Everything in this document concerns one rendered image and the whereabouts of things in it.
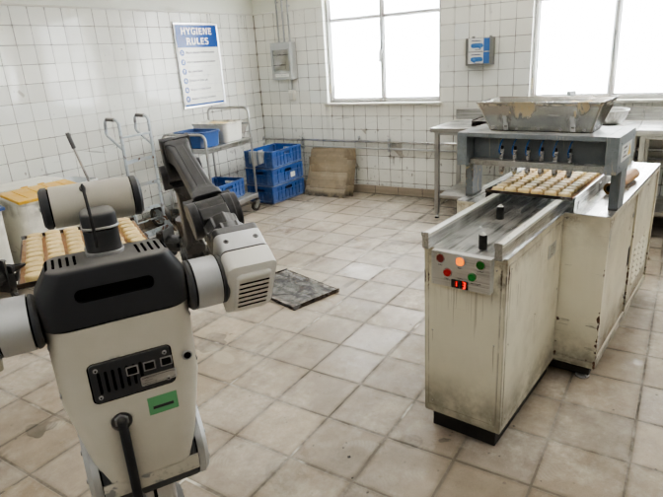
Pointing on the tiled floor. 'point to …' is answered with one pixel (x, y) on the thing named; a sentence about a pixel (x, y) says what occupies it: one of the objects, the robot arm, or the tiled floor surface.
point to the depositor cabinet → (596, 266)
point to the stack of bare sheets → (298, 290)
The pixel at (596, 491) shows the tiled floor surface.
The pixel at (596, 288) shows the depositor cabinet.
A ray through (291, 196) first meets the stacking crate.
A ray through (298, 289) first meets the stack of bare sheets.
